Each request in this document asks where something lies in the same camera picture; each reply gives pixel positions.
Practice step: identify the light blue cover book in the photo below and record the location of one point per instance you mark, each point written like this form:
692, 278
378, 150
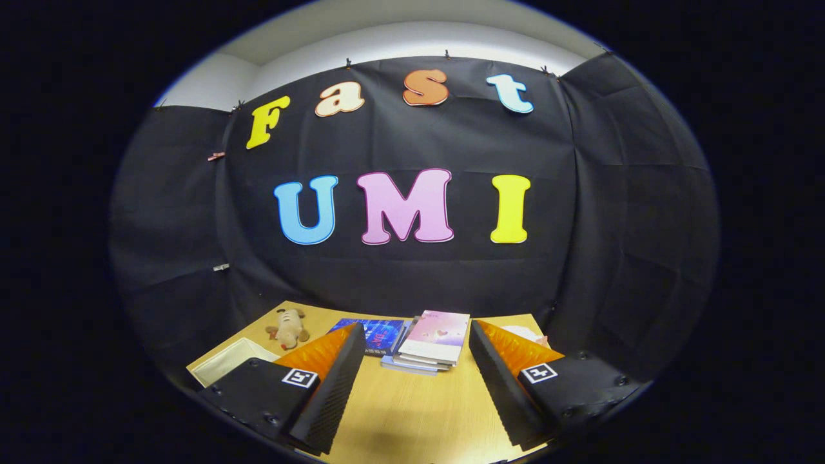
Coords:
403, 367

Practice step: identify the white plush toy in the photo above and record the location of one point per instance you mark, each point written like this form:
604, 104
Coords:
519, 333

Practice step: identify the brown plush dog toy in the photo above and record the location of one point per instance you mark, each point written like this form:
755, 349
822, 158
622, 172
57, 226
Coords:
289, 328

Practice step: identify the black backdrop cloth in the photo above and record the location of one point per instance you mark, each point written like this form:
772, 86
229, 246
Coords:
419, 277

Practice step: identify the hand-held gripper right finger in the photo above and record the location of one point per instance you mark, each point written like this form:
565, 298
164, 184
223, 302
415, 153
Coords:
503, 393

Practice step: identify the beige fabric storage box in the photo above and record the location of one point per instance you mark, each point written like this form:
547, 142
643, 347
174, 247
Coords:
225, 361

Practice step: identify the pink cover book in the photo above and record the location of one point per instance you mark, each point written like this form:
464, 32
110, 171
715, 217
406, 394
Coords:
438, 332

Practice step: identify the grey cover book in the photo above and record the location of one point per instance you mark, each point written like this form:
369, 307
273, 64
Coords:
419, 363

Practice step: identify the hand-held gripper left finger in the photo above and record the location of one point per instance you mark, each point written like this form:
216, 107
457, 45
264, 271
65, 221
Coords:
329, 393

